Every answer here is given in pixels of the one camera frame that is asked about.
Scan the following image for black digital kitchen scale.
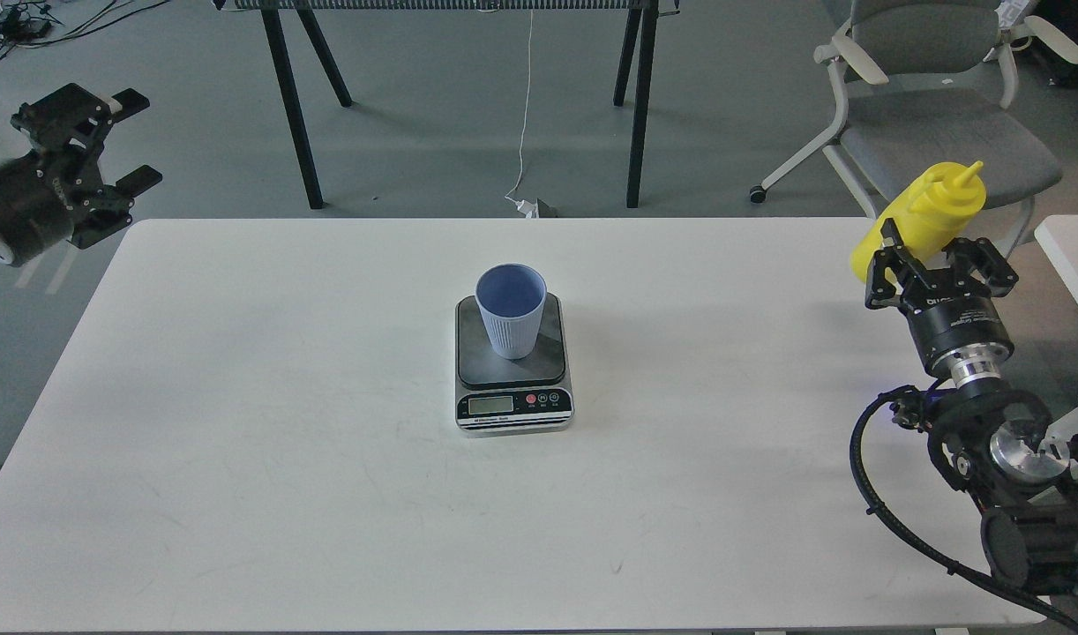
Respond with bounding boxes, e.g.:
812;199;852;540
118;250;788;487
454;293;573;437

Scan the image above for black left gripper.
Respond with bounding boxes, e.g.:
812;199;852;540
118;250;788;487
0;83;163;268

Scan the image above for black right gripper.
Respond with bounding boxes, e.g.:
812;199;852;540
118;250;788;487
865;220;1019;385

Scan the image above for yellow squeeze bottle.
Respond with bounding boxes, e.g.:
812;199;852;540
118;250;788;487
849;161;987;284

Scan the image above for grey office chair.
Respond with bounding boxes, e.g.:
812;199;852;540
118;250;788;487
749;1;1078;256

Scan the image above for white power adapter on floor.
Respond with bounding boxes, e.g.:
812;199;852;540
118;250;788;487
515;198;558;220

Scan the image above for black legged background table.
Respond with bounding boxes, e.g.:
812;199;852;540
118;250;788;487
213;1;680;210

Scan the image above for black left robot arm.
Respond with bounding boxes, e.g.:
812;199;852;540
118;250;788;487
0;83;161;268

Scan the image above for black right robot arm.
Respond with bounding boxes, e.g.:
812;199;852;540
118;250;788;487
849;220;1078;634

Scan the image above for black cable bundle on floor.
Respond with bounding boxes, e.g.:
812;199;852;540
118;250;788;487
0;0;169;80

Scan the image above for white hanging cable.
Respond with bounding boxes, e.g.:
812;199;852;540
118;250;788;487
505;9;535;205

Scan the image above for blue ribbed plastic cup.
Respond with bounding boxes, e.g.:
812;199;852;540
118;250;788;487
475;264;547;359

